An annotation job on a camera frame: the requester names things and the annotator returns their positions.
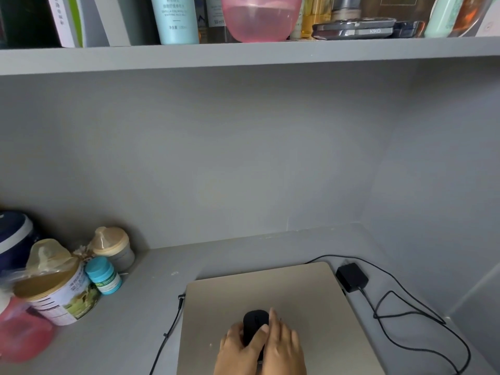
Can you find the small teal capped bottle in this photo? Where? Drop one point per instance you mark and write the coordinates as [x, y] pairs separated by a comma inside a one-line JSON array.
[[103, 275]]

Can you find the beige lidded powder container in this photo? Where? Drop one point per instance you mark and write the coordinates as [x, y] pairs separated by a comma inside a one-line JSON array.
[[113, 246]]

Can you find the pink plastic container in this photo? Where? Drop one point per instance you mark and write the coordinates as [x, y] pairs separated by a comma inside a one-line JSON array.
[[21, 335]]

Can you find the brown box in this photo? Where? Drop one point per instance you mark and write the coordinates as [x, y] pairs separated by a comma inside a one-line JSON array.
[[398, 7]]

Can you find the silver capped jar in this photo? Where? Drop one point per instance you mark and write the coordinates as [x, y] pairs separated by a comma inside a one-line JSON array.
[[345, 7]]

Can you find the person's left fingers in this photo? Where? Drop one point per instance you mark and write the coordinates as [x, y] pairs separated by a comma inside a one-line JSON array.
[[256, 339]]

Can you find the black power adapter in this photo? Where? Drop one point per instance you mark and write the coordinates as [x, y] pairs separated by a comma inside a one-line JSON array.
[[351, 277]]

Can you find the gold closed laptop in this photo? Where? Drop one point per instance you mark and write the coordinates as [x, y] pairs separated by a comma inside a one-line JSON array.
[[297, 292]]

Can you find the white and green box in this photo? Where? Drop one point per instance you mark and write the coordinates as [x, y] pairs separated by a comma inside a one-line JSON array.
[[66, 19]]

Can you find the dark glass bottle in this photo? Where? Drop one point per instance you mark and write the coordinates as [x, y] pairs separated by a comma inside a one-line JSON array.
[[213, 15]]

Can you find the blue and white container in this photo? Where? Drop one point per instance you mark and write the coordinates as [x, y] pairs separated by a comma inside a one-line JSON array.
[[13, 238]]

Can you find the black compact case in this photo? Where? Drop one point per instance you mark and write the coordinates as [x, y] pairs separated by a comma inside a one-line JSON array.
[[351, 29]]

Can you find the white rounded box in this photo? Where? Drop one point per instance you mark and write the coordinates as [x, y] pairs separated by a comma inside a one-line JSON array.
[[490, 25]]

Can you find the light blue tube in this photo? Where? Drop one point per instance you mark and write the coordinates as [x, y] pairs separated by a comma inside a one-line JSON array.
[[175, 19]]

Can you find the person's right hand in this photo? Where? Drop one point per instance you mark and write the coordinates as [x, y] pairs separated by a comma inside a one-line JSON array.
[[283, 351]]

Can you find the orange clear bottle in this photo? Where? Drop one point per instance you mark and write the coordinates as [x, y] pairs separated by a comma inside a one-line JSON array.
[[470, 13]]

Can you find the pink plastic bowl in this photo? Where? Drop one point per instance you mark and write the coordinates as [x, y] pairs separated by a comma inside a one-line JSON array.
[[259, 21]]

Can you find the milk powder tin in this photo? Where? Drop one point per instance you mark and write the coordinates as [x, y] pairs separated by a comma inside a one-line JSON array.
[[62, 292]]

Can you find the mint green tube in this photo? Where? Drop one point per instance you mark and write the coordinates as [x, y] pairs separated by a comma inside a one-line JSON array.
[[443, 17]]

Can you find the dark blue case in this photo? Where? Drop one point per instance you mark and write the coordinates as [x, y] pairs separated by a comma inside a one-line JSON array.
[[408, 29]]

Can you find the black computer mouse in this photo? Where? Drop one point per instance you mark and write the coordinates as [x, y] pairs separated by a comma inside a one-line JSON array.
[[254, 321]]

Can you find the yellow oil bottle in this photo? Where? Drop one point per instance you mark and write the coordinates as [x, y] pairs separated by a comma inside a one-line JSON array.
[[318, 9]]

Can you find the person's left hand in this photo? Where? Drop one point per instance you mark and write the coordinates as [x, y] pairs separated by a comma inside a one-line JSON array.
[[233, 349]]

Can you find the grey shelf board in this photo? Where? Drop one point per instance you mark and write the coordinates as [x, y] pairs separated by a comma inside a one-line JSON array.
[[250, 54]]

